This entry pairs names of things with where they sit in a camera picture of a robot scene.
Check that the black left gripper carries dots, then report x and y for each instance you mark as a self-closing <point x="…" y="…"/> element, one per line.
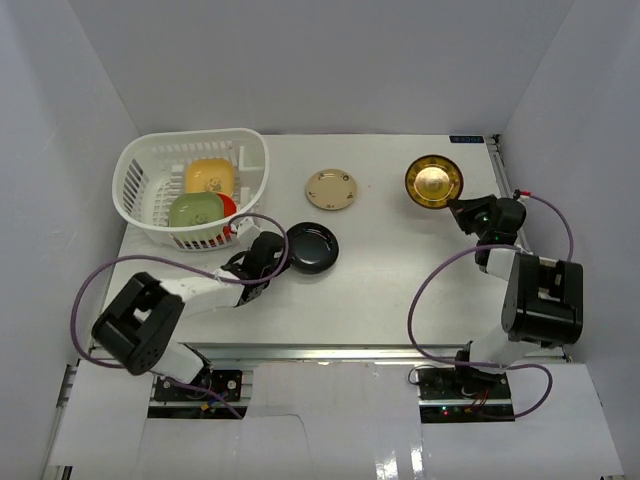
<point x="272" y="248"/>

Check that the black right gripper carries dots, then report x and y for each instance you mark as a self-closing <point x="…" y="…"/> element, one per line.
<point x="464" y="210"/>

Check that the yellow patterned round plate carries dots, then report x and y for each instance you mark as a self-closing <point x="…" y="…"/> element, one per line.
<point x="432" y="180"/>

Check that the black round plate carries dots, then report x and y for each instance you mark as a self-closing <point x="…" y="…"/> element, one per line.
<point x="313" y="248"/>

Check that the orange round plate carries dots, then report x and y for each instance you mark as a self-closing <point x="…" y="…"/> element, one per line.
<point x="229" y="205"/>

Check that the green square panda dish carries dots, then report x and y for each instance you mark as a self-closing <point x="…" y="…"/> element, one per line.
<point x="175" y="218"/>

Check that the yellow square panda dish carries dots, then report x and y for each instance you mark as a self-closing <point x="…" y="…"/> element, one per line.
<point x="216" y="175"/>

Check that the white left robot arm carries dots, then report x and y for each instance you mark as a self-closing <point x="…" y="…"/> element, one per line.
<point x="136" y="328"/>

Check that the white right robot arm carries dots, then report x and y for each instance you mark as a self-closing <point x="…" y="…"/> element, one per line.
<point x="543" y="303"/>

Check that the blue table label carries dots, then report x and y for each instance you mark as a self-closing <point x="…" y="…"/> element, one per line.
<point x="466" y="139"/>

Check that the cream floral round plate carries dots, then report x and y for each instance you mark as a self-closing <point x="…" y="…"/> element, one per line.
<point x="331" y="189"/>

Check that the white plastic dish basket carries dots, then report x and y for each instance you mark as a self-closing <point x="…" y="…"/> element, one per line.
<point x="152" y="172"/>

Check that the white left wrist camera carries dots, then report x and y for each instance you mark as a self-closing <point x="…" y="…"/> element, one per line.
<point x="245" y="232"/>

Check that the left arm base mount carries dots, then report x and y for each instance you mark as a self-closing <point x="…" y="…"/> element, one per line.
<point x="213" y="394"/>

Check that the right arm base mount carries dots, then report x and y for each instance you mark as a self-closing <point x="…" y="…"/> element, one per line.
<point x="442" y="399"/>

